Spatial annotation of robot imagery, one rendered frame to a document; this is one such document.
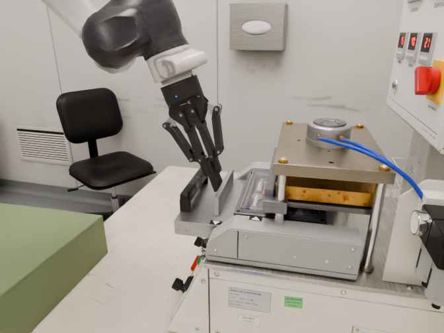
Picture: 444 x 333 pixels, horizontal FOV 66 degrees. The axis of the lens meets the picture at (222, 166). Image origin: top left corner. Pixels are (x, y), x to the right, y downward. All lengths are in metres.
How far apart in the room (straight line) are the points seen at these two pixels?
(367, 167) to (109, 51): 0.46
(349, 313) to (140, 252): 0.56
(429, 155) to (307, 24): 1.59
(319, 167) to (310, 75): 1.64
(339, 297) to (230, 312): 0.19
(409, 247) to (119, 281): 0.62
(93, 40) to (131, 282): 0.54
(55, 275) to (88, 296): 0.09
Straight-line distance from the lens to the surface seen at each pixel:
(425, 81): 0.56
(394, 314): 0.66
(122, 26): 0.64
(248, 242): 0.59
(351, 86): 2.18
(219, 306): 0.67
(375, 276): 0.64
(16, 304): 0.79
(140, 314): 0.80
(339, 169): 0.55
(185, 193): 0.68
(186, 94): 0.66
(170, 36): 0.66
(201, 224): 0.65
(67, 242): 0.85
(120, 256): 0.97
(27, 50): 2.98
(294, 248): 0.58
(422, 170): 0.68
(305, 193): 0.60
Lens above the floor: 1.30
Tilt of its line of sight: 22 degrees down
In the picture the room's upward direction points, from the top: straight up
